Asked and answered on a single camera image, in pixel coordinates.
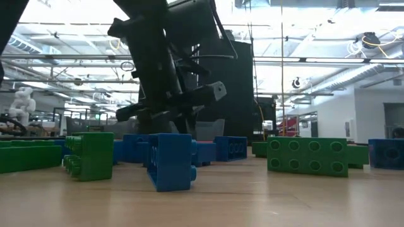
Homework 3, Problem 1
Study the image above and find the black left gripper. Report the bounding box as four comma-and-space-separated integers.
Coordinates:
107, 12, 227, 137

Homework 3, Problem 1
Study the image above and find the blue 2x4 toy brick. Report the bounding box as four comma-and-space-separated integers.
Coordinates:
215, 136, 248, 163
146, 133, 198, 193
121, 134, 149, 164

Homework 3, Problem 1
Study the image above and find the grey translucent plastic bin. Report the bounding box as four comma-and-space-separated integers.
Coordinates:
194, 119, 225, 142
66, 117, 140, 136

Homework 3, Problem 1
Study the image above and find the green 2x4 toy brick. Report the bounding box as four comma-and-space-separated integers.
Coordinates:
0, 139, 63, 175
251, 141, 268, 159
266, 136, 349, 178
64, 132, 115, 182

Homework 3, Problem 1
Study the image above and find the blue 2x2 toy brick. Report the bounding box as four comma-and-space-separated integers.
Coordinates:
112, 140, 124, 165
191, 141, 217, 168
367, 139, 404, 171

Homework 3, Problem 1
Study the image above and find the thin vertical metal pole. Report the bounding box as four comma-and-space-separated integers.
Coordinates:
280, 0, 285, 137

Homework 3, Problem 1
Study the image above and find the red rack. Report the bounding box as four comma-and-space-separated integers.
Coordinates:
277, 115, 300, 137

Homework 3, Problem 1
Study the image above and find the white robot figure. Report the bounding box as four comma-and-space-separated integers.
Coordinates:
8, 87, 37, 127

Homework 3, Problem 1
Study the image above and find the green 2x2 toy brick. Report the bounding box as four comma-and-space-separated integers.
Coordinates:
346, 144, 370, 170

